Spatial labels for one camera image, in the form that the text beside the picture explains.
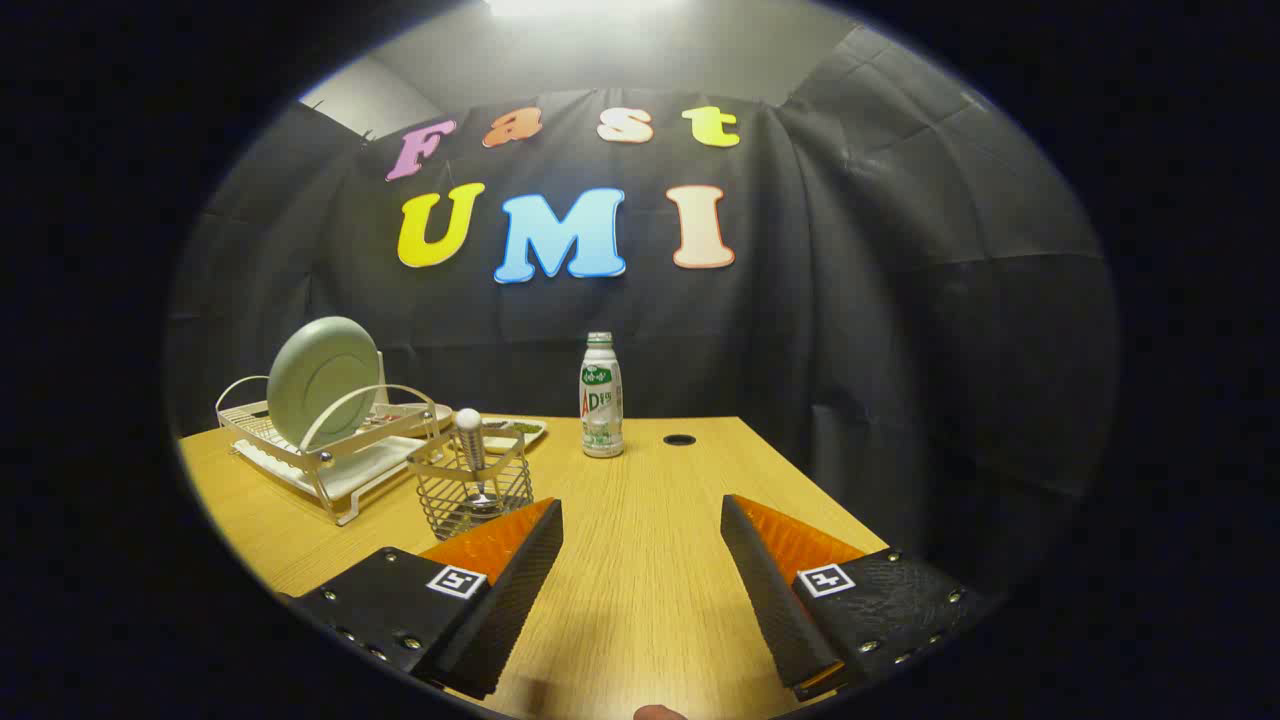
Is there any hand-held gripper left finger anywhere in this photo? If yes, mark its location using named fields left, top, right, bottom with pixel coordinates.
left=285, top=497, right=564, bottom=701

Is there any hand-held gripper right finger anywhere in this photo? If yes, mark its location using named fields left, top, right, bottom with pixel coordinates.
left=720, top=494, right=986, bottom=701

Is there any metal wire basket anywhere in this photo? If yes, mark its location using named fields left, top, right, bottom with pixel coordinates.
left=407, top=425, right=535, bottom=542

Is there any spoon with checkered handle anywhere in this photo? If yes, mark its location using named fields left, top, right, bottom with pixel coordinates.
left=455, top=408, right=501, bottom=516

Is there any pale green plate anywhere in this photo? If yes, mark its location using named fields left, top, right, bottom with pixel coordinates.
left=266, top=316, right=382, bottom=453

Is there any white wire dish rack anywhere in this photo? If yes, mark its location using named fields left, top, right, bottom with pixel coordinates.
left=215, top=375, right=456, bottom=527

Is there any beige divided tray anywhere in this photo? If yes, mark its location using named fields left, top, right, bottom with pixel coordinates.
left=480, top=415, right=549, bottom=456

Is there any white drip tray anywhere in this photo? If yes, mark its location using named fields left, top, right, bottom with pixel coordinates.
left=232, top=440, right=441, bottom=501

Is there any white drink bottle green cap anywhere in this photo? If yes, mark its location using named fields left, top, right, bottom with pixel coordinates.
left=579, top=332, right=625, bottom=459

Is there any black backdrop cloth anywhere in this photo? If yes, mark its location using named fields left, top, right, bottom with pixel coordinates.
left=165, top=25, right=1121, bottom=601

